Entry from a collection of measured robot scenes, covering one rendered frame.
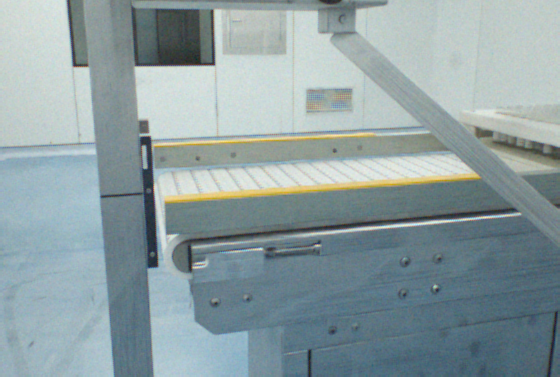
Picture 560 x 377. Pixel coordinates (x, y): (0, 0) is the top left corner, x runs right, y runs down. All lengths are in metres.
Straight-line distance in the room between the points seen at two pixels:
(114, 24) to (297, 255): 0.40
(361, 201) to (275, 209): 0.09
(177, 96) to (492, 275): 5.08
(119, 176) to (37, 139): 4.92
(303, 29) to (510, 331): 5.22
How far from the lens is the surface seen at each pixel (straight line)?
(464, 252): 0.63
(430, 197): 0.58
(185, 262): 0.53
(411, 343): 0.71
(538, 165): 0.76
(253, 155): 0.78
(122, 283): 0.84
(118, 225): 0.80
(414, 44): 6.38
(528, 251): 0.68
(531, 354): 0.83
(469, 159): 0.52
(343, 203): 0.53
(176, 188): 0.67
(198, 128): 5.65
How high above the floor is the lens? 1.09
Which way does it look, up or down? 13 degrees down
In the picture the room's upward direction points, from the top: straight up
